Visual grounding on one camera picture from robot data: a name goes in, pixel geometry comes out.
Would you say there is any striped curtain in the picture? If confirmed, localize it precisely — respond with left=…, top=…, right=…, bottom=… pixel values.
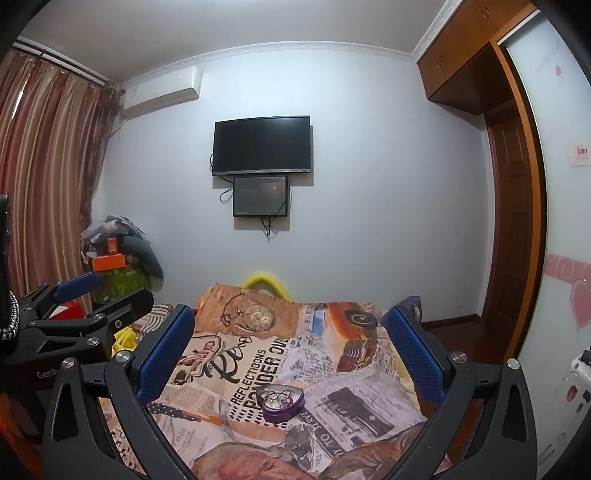
left=0, top=41, right=123, bottom=305

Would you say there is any pile of clothes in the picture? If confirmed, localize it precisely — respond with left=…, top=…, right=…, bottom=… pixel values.
left=81, top=215, right=148, bottom=259

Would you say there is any yellow cloth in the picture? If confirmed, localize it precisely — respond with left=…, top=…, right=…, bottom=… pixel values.
left=111, top=325, right=139, bottom=358

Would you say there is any pale yellow sheet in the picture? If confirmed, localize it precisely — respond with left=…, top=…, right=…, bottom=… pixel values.
left=398, top=360, right=423, bottom=407

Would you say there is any curtain rail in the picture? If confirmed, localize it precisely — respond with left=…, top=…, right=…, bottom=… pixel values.
left=14, top=39, right=121, bottom=86

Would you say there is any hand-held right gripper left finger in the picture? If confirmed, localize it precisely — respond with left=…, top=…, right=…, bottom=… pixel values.
left=41, top=303, right=197, bottom=480

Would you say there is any small wall monitor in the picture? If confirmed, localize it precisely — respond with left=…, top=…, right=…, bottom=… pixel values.
left=232, top=175, right=290, bottom=217

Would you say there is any flat orange box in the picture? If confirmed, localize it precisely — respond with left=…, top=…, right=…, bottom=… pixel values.
left=90, top=253, right=127, bottom=271

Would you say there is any purple heart-shaped tin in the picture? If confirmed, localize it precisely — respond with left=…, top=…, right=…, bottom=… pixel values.
left=259, top=384, right=305, bottom=424

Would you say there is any dark blue box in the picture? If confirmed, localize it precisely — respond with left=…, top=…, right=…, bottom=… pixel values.
left=396, top=296, right=423, bottom=321

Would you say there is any grey striped cloth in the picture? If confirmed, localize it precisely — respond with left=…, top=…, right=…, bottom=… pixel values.
left=139, top=302, right=178, bottom=335

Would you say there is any red box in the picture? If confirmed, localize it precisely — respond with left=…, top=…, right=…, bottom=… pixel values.
left=48, top=302, right=86, bottom=320

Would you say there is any wooden wardrobe with white doors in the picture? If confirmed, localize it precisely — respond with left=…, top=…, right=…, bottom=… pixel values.
left=414, top=0, right=591, bottom=462

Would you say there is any yellow foam cushion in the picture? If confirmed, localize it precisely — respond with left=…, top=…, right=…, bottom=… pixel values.
left=242, top=271, right=291, bottom=300

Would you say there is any wall television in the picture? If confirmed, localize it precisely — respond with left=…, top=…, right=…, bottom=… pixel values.
left=211, top=115, right=311, bottom=177

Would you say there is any white stickered appliance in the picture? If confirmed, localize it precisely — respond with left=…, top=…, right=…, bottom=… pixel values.
left=551, top=344, right=591, bottom=416

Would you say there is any white air conditioner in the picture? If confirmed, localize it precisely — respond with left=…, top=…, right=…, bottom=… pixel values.
left=121, top=66, right=204, bottom=117

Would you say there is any grey pillow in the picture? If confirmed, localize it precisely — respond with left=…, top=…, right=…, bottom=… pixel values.
left=121, top=236, right=164, bottom=278

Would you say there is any printed blanket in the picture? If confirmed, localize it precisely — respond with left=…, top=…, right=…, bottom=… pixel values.
left=99, top=282, right=432, bottom=480

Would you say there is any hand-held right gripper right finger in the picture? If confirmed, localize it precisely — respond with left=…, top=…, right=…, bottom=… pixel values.
left=381, top=305, right=539, bottom=480

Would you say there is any wooden door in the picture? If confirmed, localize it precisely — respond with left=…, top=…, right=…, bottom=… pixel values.
left=485, top=104, right=532, bottom=324

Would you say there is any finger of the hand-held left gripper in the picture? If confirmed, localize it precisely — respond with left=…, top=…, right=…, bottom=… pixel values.
left=28, top=288, right=155, bottom=345
left=18, top=271, right=102, bottom=324

